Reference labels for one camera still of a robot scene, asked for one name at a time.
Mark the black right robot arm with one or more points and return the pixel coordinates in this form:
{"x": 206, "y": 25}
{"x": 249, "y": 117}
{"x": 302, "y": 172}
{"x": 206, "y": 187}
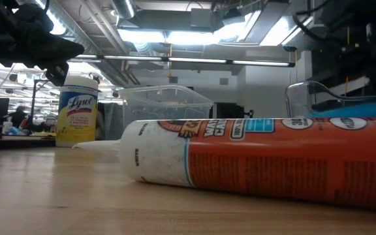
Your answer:
{"x": 338, "y": 13}

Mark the black equipment box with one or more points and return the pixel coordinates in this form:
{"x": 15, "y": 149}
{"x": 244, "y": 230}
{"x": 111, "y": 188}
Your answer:
{"x": 228, "y": 110}

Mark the orange brown caulk tube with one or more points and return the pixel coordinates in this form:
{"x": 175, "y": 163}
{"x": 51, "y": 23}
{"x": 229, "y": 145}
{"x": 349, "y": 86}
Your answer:
{"x": 256, "y": 163}

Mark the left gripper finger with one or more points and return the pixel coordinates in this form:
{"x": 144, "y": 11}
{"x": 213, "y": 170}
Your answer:
{"x": 60, "y": 50}
{"x": 57, "y": 74}

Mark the large clear plastic bin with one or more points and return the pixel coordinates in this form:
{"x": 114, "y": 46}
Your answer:
{"x": 165, "y": 104}

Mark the black metal table frame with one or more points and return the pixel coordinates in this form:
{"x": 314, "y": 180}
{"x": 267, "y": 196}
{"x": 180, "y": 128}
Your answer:
{"x": 18, "y": 143}

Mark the silver ventilation duct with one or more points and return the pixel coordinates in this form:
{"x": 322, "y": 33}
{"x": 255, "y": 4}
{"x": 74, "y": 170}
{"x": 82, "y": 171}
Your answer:
{"x": 124, "y": 8}

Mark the person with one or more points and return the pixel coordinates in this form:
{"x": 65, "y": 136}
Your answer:
{"x": 18, "y": 117}

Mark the small clear plastic bin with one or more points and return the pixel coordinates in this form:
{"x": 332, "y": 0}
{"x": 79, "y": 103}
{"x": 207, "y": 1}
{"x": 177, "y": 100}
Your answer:
{"x": 299, "y": 98}

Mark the LED light bar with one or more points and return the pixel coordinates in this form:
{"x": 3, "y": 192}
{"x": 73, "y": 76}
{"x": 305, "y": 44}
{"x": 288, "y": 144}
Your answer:
{"x": 194, "y": 60}

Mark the Lysol wipes canister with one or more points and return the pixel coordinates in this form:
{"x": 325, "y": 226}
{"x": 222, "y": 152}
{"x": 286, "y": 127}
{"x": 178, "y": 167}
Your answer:
{"x": 77, "y": 114}

